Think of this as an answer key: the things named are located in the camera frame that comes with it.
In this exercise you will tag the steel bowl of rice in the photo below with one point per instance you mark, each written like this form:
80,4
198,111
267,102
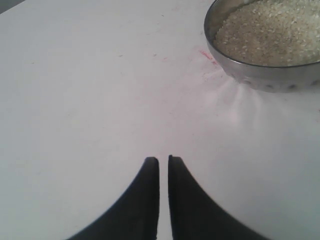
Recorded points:
269,45

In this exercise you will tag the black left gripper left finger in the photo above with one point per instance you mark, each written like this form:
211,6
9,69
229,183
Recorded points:
135,215

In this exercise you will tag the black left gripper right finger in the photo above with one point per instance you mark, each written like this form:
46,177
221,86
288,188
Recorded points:
194,215

